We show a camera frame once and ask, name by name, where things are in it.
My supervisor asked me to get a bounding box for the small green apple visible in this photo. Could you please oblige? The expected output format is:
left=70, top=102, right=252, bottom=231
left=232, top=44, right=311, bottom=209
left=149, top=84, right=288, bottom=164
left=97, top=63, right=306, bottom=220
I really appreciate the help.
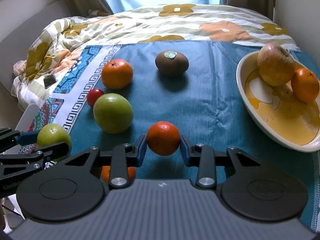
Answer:
left=36, top=123, right=72, bottom=162

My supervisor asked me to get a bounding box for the small red tomato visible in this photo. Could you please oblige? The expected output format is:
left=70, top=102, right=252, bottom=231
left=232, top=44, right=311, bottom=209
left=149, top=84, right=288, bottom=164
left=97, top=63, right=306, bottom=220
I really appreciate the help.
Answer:
left=87, top=88, right=104, bottom=107

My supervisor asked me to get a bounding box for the blue patterned cloth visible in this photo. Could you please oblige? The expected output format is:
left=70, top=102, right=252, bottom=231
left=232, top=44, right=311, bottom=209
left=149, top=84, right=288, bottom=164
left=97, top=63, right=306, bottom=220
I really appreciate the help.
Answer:
left=29, top=41, right=319, bottom=231

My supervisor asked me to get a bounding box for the floral quilt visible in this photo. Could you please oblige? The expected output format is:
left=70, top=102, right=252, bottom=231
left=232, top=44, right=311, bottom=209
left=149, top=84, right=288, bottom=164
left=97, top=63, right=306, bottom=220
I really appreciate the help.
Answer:
left=11, top=4, right=298, bottom=109

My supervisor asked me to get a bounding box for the brown kiwi with sticker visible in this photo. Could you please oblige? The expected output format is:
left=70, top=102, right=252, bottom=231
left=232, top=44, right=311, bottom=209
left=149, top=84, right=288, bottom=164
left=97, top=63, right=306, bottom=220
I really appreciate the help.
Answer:
left=155, top=50, right=189, bottom=77

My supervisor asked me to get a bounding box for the white chair back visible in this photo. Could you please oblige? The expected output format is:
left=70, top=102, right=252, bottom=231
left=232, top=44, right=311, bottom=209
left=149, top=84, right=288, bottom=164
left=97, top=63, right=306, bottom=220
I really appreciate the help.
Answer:
left=15, top=104, right=40, bottom=132

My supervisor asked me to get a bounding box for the black phone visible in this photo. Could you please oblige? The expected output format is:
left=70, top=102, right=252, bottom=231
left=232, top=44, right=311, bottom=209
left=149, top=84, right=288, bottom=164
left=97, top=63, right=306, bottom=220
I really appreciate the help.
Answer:
left=43, top=74, right=57, bottom=89

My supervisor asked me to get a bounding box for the cream yellow bowl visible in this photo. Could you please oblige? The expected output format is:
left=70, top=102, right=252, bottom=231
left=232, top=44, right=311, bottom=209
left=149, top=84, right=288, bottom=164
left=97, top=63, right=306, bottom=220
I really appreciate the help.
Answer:
left=236, top=51, right=319, bottom=152

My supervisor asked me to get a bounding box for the small mandarin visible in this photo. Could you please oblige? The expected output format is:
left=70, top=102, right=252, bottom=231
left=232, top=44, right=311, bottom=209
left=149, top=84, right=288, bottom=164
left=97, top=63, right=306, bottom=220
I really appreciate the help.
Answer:
left=146, top=121, right=181, bottom=156
left=101, top=166, right=136, bottom=184

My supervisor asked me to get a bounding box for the large orange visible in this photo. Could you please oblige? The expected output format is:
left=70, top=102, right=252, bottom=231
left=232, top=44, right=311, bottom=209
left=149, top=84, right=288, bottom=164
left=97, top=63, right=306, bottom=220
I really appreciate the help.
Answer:
left=101, top=59, right=133, bottom=90

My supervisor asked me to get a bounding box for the wrinkled yellow-red apple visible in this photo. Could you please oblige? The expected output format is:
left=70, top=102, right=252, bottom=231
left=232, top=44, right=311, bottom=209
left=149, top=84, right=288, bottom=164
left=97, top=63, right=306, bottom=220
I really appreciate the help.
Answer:
left=257, top=43, right=295, bottom=87

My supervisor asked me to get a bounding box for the large green apple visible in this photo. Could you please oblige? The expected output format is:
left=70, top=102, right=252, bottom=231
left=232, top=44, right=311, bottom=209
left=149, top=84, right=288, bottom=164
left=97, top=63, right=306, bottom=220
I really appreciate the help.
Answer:
left=93, top=93, right=133, bottom=134

